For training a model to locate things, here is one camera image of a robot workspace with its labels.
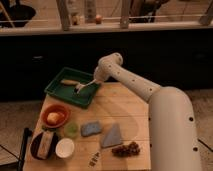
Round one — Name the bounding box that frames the white handled dish brush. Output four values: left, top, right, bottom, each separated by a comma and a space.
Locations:
74, 79, 96, 94

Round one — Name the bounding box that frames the green plastic tray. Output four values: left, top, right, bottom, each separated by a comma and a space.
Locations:
44, 67, 99, 109

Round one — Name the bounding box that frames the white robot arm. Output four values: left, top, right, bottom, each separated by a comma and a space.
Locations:
94, 53, 202, 171

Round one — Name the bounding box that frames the orange bowl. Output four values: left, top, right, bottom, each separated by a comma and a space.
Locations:
41, 104, 70, 128

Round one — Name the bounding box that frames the small orange ball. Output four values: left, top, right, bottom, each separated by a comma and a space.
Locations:
95, 14, 102, 24

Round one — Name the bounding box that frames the blue sponge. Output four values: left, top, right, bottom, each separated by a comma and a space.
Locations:
81, 121, 102, 137

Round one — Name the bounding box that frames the yellow bun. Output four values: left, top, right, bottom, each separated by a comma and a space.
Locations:
47, 112, 61, 125

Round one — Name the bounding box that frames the blue folded cloth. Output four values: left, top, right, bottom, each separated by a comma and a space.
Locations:
100, 124, 123, 148

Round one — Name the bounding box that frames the brown grape bunch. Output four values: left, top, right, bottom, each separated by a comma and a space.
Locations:
111, 142, 140, 157

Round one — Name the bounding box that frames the white small bowl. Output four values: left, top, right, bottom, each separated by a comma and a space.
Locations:
55, 138, 75, 158

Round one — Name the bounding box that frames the small metal fork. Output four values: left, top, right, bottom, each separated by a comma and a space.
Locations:
89, 151, 100, 167

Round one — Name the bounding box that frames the beige wrapped bar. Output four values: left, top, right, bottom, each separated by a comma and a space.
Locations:
37, 131, 54, 159

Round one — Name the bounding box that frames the dark plate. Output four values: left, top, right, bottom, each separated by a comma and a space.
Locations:
30, 131, 58, 160

